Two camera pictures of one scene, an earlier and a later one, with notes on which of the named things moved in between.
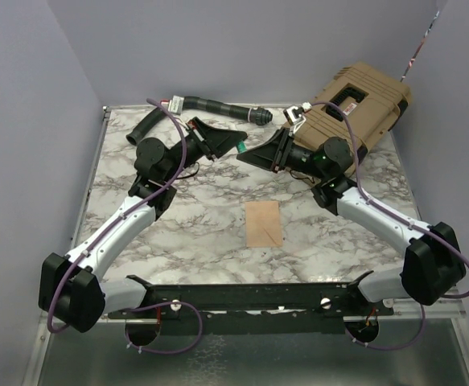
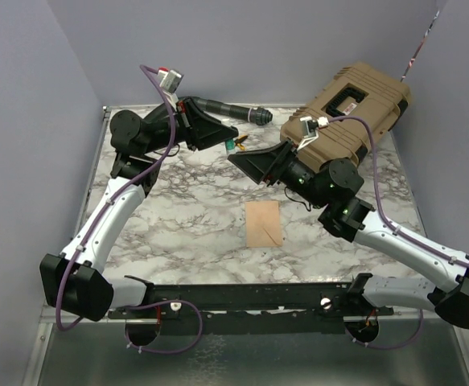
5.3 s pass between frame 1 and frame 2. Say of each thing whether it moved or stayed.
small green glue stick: moved
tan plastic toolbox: stayed
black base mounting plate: stayed
